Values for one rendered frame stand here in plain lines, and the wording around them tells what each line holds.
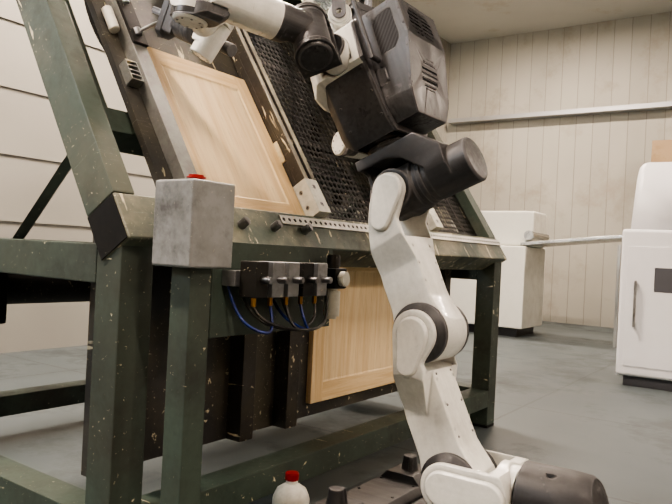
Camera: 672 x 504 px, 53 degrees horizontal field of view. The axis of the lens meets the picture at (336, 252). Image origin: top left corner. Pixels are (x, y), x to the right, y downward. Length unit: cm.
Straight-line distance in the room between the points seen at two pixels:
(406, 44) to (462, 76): 893
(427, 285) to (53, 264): 90
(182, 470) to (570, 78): 900
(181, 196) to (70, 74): 50
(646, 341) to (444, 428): 341
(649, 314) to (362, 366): 263
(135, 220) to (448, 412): 83
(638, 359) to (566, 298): 478
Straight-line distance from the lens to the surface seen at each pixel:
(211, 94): 216
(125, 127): 187
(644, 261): 489
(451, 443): 161
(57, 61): 181
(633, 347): 493
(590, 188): 962
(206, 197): 139
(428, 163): 160
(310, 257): 196
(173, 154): 181
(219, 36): 182
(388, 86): 165
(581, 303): 959
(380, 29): 171
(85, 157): 166
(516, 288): 732
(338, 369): 257
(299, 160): 217
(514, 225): 747
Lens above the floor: 79
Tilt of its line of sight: level
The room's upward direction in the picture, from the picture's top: 3 degrees clockwise
